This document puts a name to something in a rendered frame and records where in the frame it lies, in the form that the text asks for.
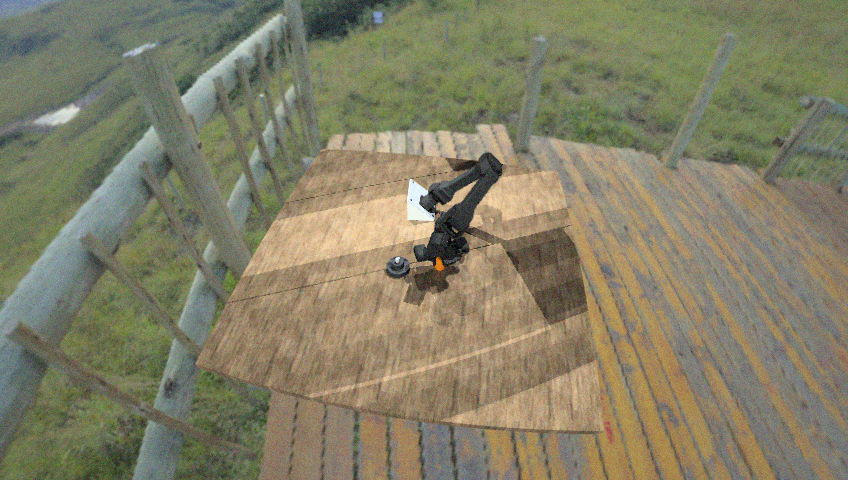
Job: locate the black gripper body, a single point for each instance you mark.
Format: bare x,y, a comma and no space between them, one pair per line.
422,254

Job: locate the black round pedestal with silver shaft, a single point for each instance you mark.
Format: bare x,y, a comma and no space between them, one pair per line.
397,267

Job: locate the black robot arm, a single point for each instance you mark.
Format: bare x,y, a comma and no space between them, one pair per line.
487,171

